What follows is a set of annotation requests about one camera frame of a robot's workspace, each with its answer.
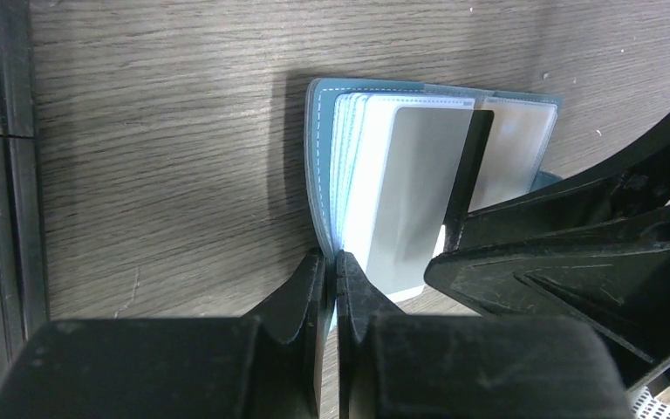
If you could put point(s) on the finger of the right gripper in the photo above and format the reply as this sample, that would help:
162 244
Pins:
613 276
629 183

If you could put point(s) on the black credit card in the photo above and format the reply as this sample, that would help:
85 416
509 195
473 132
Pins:
423 159

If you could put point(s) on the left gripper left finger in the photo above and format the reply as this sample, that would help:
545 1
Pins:
266 363

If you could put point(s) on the blue card holder wallet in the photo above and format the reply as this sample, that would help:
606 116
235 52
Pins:
348 124

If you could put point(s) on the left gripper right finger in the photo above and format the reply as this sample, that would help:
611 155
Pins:
398 365

